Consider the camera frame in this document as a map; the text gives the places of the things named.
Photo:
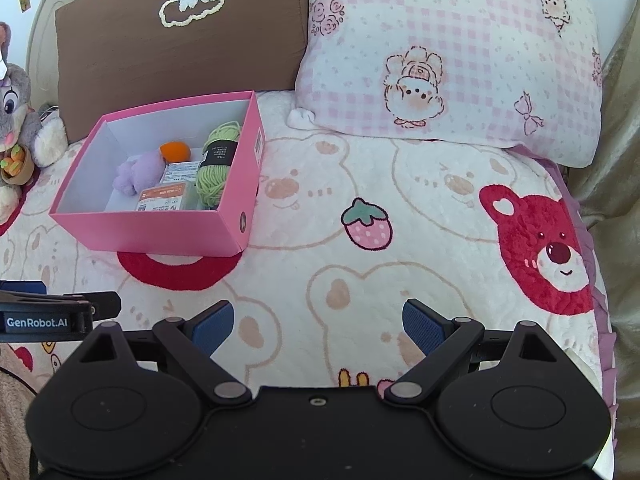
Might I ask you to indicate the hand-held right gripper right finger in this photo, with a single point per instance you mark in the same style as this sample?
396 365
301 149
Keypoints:
421 326

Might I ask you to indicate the grey rabbit plush toy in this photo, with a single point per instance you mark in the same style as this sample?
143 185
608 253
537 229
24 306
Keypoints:
20 110

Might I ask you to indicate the beige headboard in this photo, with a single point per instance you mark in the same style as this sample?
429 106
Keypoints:
42 35

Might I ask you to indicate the pink cardboard box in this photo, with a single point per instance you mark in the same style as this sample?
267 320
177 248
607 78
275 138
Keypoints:
150 232

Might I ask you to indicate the green yarn ball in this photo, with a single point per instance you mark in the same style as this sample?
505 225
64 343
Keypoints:
212 180

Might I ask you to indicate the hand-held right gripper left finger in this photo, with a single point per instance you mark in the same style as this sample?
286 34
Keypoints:
215 324

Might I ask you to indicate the printed bear blanket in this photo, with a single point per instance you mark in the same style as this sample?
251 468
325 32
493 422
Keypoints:
350 280

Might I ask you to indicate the brown pillow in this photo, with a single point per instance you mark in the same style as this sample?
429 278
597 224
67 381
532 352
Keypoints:
150 60

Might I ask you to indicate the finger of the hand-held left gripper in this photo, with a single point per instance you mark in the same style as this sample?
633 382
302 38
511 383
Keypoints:
22 288
106 305

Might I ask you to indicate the pink checked pillow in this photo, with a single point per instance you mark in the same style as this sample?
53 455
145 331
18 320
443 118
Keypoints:
450 50

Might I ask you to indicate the tan fleece cloth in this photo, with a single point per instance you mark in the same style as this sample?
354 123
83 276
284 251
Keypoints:
15 410

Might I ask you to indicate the orange label packet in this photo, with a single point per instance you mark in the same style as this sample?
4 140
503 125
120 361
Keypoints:
165 199

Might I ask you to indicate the orange makeup sponge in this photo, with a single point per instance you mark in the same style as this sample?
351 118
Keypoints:
175 151

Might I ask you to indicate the purple plush bear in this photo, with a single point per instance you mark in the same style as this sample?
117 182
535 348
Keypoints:
135 172

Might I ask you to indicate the gold satin cloth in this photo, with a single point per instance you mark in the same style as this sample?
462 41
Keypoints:
620 160

